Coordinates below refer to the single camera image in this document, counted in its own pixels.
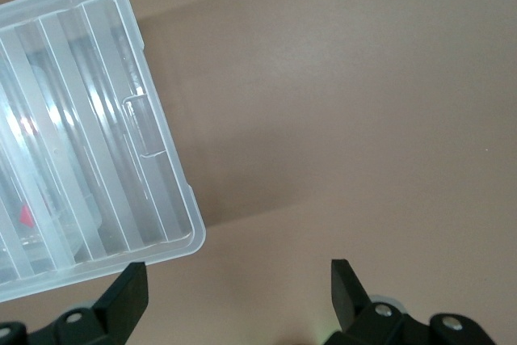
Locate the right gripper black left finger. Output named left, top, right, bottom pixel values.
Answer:
left=0, top=262, right=149, bottom=345

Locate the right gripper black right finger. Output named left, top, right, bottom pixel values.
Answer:
left=326, top=259, right=496, bottom=345

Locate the clear ribbed plastic lid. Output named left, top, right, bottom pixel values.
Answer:
left=0, top=0, right=207, bottom=304

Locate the clear plastic storage box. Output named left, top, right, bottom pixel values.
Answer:
left=0, top=49, right=107, bottom=277

